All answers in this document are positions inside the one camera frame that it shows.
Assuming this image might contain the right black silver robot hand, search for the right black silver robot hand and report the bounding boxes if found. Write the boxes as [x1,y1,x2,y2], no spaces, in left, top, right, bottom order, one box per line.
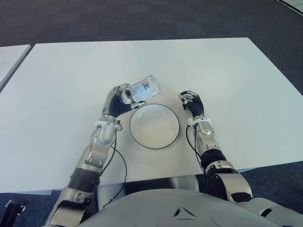
[178,89,205,118]

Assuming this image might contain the grey robot torso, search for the grey robot torso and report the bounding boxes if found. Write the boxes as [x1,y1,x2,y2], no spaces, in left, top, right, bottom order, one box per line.
[79,186,303,227]

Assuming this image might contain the clear glass cup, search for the clear glass cup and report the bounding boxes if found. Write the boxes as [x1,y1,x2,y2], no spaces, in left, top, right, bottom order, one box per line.
[120,74,162,105]

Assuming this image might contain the white robot waist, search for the white robot waist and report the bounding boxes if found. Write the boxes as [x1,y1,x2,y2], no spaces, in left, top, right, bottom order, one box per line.
[169,175,200,192]

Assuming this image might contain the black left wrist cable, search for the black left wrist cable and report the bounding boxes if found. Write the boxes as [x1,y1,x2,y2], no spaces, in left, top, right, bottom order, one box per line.
[101,138,129,210]

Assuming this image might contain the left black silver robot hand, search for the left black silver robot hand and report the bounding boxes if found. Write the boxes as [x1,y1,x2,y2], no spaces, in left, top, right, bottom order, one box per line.
[102,83,147,118]

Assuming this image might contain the black stand piece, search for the black stand piece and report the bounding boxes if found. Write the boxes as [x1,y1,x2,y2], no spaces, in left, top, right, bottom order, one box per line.
[4,200,27,227]

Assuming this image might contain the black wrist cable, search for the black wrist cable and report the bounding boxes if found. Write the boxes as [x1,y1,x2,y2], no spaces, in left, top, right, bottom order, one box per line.
[101,138,129,210]
[185,124,207,171]

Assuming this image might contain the white neighbouring table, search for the white neighbouring table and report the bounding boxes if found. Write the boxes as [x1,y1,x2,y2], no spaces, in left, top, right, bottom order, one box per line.
[0,44,32,92]

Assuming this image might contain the white plate with black rim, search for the white plate with black rim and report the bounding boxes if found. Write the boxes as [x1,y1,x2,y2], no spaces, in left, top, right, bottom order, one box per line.
[128,103,183,150]

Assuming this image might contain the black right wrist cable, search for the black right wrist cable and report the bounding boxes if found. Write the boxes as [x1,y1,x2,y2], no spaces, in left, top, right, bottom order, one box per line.
[185,124,207,171]

